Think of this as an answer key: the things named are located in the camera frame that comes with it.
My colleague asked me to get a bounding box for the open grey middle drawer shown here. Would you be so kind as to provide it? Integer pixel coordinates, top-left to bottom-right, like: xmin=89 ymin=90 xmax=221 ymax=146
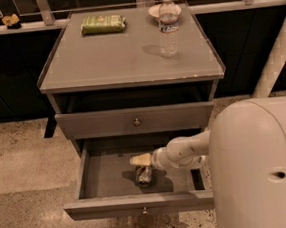
xmin=64 ymin=132 xmax=214 ymax=220

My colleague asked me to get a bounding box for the brass middle drawer knob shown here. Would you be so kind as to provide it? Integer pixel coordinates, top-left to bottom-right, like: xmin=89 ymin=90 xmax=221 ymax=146
xmin=142 ymin=207 xmax=149 ymax=216

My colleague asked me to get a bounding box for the small yellow black object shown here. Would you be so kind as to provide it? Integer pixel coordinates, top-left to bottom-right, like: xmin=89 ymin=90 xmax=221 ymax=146
xmin=2 ymin=13 xmax=22 ymax=30

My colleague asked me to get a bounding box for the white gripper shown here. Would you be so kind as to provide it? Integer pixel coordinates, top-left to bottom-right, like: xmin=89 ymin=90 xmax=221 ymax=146
xmin=130 ymin=147 xmax=207 ymax=171

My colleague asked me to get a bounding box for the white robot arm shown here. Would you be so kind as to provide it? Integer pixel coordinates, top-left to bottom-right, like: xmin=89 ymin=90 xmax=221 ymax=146
xmin=130 ymin=19 xmax=286 ymax=228

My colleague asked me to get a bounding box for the white ceramic bowl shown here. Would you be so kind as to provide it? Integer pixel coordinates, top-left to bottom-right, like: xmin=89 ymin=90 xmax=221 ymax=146
xmin=149 ymin=4 xmax=182 ymax=22

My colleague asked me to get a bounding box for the closed grey top drawer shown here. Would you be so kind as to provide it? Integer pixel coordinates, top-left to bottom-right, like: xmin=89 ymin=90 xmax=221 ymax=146
xmin=55 ymin=102 xmax=213 ymax=139

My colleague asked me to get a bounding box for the green snack bag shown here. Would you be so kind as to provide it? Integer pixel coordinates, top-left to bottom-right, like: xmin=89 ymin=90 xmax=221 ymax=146
xmin=81 ymin=14 xmax=126 ymax=35

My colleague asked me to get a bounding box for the clear plastic water bottle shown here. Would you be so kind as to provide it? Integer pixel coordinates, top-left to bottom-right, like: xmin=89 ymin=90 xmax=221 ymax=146
xmin=158 ymin=0 xmax=179 ymax=58

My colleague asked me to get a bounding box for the grey three-drawer cabinet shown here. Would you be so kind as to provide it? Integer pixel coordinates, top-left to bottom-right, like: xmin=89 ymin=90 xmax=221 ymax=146
xmin=32 ymin=0 xmax=238 ymax=225

